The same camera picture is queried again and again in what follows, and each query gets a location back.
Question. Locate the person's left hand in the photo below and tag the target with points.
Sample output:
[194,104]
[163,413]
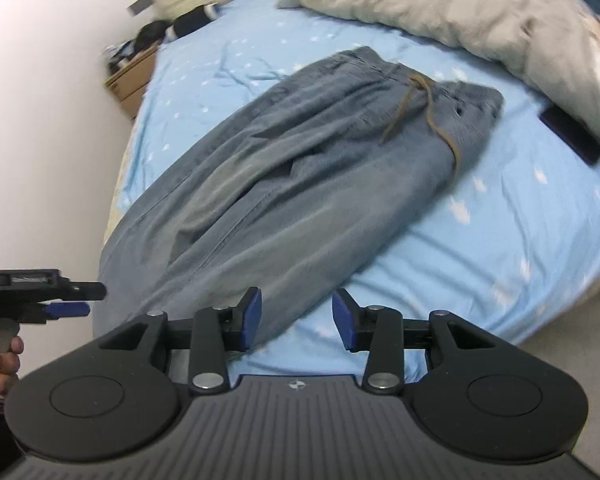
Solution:
[2,370]

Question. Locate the cream mattress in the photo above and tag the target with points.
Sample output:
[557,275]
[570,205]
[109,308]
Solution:
[116,210]

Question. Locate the grey patchwork quilt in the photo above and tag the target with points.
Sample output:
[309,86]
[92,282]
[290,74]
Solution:
[480,15]

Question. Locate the blue denim pants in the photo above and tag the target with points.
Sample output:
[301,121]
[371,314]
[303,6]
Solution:
[305,185]

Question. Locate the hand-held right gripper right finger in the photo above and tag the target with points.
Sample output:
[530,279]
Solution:
[342,320]

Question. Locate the black bolster pillow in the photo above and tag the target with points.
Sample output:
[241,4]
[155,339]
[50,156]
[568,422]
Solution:
[190,21]

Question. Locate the bed with blue star sheet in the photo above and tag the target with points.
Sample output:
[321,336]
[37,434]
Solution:
[505,240]

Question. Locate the black phone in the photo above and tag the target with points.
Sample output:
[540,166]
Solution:
[572,135]

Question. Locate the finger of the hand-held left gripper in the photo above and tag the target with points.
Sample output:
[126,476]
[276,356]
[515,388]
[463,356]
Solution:
[70,310]
[87,291]

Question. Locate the wooden nightstand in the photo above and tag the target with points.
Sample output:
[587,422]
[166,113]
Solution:
[130,85]

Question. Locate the grey wall switch plate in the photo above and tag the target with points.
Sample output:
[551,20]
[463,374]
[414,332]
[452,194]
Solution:
[140,5]

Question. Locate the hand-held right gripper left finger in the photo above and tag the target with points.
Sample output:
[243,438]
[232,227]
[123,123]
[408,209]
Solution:
[252,317]

